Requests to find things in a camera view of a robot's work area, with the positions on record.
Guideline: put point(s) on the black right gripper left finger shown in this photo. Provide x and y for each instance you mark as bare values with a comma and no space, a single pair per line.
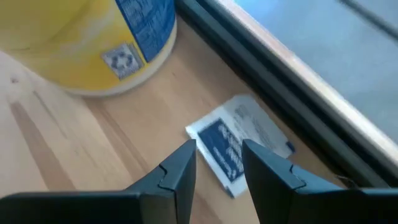
155,205

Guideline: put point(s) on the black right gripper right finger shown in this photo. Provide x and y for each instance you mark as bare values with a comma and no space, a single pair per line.
295,205

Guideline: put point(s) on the blue white antiseptic wipe packet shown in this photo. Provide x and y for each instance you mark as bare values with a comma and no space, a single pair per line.
217,140

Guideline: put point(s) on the Lysol disinfecting wipes canister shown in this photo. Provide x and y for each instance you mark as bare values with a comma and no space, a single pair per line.
77,46

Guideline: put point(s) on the black aluminium table frame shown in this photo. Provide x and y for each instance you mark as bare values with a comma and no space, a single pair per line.
280,84

